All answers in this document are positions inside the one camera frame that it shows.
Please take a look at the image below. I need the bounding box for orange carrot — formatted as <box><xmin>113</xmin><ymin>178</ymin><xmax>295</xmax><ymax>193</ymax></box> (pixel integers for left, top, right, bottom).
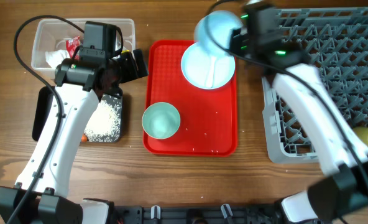
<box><xmin>81</xmin><ymin>134</ymin><xmax>88</xmax><ymax>142</ymax></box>

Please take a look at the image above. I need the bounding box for red foil wrapper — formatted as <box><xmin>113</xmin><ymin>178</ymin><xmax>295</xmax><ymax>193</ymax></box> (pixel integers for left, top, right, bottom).
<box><xmin>65</xmin><ymin>36</ymin><xmax>81</xmax><ymax>58</ymax></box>

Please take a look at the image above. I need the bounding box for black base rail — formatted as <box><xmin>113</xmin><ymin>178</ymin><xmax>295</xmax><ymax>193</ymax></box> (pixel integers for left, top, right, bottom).
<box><xmin>111</xmin><ymin>203</ymin><xmax>333</xmax><ymax>224</ymax></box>

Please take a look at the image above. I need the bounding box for crumpled white tissue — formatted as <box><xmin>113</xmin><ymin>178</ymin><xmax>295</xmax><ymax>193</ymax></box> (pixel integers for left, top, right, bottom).
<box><xmin>45</xmin><ymin>50</ymin><xmax>70</xmax><ymax>68</ymax></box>

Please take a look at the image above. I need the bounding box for green bowl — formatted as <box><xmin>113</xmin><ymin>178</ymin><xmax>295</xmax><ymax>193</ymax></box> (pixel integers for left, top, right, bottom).
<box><xmin>142</xmin><ymin>102</ymin><xmax>181</xmax><ymax>139</ymax></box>

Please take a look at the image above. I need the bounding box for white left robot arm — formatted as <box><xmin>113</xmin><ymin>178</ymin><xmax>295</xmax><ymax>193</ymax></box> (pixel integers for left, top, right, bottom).
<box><xmin>0</xmin><ymin>21</ymin><xmax>148</xmax><ymax>223</ymax></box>

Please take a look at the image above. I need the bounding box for large light blue plate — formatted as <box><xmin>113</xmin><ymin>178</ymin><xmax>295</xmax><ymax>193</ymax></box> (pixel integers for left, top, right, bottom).
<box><xmin>181</xmin><ymin>42</ymin><xmax>236</xmax><ymax>90</ymax></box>

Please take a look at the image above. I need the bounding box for red plastic tray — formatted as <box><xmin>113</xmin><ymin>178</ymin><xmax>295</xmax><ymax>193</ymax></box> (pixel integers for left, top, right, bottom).
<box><xmin>143</xmin><ymin>40</ymin><xmax>237</xmax><ymax>157</ymax></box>

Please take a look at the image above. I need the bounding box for small light blue bowl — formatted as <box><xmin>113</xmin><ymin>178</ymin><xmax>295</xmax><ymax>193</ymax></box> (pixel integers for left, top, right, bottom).
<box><xmin>194</xmin><ymin>11</ymin><xmax>243</xmax><ymax>56</ymax></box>

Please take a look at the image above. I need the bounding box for white rice pile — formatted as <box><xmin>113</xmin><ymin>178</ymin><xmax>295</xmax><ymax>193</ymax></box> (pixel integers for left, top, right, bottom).
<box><xmin>84</xmin><ymin>95</ymin><xmax>122</xmax><ymax>142</ymax></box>

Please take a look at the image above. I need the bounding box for white plastic spoon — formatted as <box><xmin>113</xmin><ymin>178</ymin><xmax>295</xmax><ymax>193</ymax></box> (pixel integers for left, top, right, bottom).
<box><xmin>205</xmin><ymin>55</ymin><xmax>217</xmax><ymax>88</ymax></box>

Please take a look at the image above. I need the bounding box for grey dishwasher rack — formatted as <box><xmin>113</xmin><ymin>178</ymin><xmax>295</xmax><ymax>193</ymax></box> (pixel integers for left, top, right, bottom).
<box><xmin>262</xmin><ymin>7</ymin><xmax>368</xmax><ymax>164</ymax></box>

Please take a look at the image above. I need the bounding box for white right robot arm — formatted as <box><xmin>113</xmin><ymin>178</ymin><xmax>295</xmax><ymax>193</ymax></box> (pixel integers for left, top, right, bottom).
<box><xmin>230</xmin><ymin>1</ymin><xmax>368</xmax><ymax>223</ymax></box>

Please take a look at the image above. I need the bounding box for clear plastic waste bin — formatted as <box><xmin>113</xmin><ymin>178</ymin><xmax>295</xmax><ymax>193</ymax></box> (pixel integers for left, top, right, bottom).
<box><xmin>31</xmin><ymin>18</ymin><xmax>136</xmax><ymax>80</ymax></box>

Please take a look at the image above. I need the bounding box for black rectangular tray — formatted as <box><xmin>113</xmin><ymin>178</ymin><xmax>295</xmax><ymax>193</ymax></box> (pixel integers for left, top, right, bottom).
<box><xmin>32</xmin><ymin>87</ymin><xmax>123</xmax><ymax>141</ymax></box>

